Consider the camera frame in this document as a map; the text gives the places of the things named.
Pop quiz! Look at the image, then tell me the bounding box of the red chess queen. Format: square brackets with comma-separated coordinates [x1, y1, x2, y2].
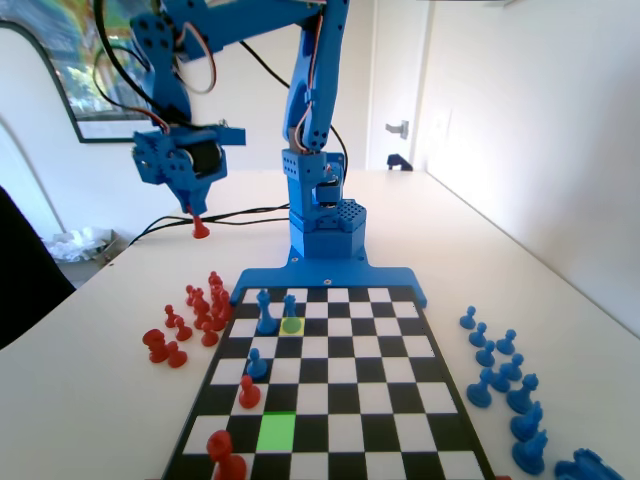
[192, 202, 211, 240]

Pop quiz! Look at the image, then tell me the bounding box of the blue chess queen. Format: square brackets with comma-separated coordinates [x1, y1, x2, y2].
[279, 293, 305, 335]

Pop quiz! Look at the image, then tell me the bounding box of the blue chess king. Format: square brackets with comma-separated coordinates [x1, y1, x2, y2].
[255, 288, 279, 336]

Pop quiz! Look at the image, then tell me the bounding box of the red chess rook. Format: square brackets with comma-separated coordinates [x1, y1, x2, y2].
[141, 328, 169, 364]

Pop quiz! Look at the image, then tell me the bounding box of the red chess king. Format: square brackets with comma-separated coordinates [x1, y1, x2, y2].
[206, 429, 249, 480]

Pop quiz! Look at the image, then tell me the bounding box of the blue chess knight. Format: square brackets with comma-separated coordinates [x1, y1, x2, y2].
[509, 401, 545, 444]
[511, 430, 549, 474]

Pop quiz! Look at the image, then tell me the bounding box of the cardboard box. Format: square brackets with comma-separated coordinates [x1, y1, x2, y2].
[95, 228, 130, 266]

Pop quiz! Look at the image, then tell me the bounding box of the crumpled white paper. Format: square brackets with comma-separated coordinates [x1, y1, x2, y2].
[42, 227, 112, 263]

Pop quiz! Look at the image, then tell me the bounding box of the black framed poster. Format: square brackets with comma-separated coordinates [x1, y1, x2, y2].
[0, 0, 196, 146]

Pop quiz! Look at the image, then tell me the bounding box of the white curved panel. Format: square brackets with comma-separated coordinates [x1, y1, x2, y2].
[0, 18, 81, 241]

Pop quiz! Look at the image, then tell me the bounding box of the white door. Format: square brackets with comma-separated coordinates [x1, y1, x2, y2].
[369, 0, 430, 174]

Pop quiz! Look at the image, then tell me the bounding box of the black white chessboard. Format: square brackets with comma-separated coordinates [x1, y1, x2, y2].
[159, 284, 496, 480]

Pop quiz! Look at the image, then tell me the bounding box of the blue printed plastic part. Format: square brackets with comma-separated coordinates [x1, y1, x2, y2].
[553, 448, 626, 480]

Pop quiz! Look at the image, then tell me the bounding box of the black power cable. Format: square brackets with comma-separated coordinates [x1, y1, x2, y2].
[149, 217, 292, 236]
[130, 202, 292, 246]

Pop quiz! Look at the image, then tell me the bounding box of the black camera cable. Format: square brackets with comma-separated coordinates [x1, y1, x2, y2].
[92, 0, 294, 132]

